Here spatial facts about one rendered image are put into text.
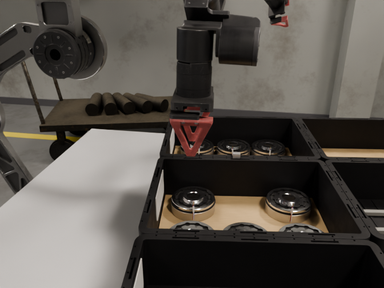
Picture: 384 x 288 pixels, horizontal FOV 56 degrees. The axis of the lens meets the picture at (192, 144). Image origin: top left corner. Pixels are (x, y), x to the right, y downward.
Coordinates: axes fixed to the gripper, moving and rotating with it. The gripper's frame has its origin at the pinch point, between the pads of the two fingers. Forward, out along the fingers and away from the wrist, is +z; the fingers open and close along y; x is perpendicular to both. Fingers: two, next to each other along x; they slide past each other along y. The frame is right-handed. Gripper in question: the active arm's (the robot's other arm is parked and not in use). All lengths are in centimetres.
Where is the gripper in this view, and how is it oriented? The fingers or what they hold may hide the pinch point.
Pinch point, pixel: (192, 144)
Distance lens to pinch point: 63.4
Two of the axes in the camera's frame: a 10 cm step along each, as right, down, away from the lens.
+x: -10.0, -0.5, 0.5
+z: -0.3, 9.1, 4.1
